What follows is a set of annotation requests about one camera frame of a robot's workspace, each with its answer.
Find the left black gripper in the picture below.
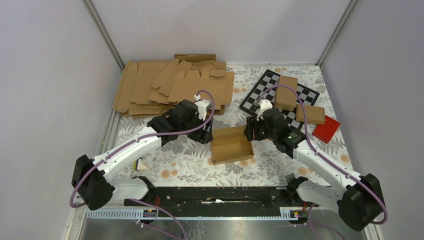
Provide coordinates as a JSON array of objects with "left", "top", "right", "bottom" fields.
[{"left": 180, "top": 112, "right": 213, "bottom": 144}]

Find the brown cardboard box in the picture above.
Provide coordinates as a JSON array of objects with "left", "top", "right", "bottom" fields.
[{"left": 210, "top": 125, "right": 254, "bottom": 165}]

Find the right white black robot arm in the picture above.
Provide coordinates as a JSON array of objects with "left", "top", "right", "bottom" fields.
[{"left": 244, "top": 108, "right": 388, "bottom": 232}]

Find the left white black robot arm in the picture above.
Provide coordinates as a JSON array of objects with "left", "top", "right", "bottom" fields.
[{"left": 70, "top": 95, "right": 215, "bottom": 211}]

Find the folded cardboard box upright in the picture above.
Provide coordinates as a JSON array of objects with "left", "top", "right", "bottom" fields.
[{"left": 274, "top": 75, "right": 298, "bottom": 111}]

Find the folded cardboard box flat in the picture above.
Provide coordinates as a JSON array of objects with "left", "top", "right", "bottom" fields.
[{"left": 295, "top": 103, "right": 326, "bottom": 125}]

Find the red box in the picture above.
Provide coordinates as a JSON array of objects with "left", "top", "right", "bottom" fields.
[{"left": 312, "top": 115, "right": 341, "bottom": 144}]

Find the black white checkerboard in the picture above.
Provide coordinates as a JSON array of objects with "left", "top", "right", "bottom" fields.
[{"left": 239, "top": 69, "right": 321, "bottom": 132}]

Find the small yellow green object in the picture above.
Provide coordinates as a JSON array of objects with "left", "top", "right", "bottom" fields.
[{"left": 132, "top": 158, "right": 149, "bottom": 172}]

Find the stack of flat cardboard blanks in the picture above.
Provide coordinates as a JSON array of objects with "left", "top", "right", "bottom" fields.
[{"left": 112, "top": 54, "right": 235, "bottom": 118}]

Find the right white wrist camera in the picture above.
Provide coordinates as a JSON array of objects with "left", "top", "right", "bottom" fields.
[{"left": 256, "top": 98, "right": 273, "bottom": 120}]

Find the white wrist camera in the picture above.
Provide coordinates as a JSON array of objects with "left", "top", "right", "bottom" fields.
[
  {"left": 256, "top": 98, "right": 273, "bottom": 120},
  {"left": 194, "top": 95, "right": 212, "bottom": 121}
]

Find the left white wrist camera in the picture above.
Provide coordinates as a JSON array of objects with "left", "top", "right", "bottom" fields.
[{"left": 194, "top": 95, "right": 212, "bottom": 121}]

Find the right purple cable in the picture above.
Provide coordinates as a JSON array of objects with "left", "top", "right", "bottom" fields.
[{"left": 254, "top": 84, "right": 388, "bottom": 240}]

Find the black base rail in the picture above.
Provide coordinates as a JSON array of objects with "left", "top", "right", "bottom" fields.
[{"left": 124, "top": 184, "right": 312, "bottom": 218}]

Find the grey cable duct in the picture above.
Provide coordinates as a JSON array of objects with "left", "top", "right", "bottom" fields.
[{"left": 85, "top": 205, "right": 298, "bottom": 221}]

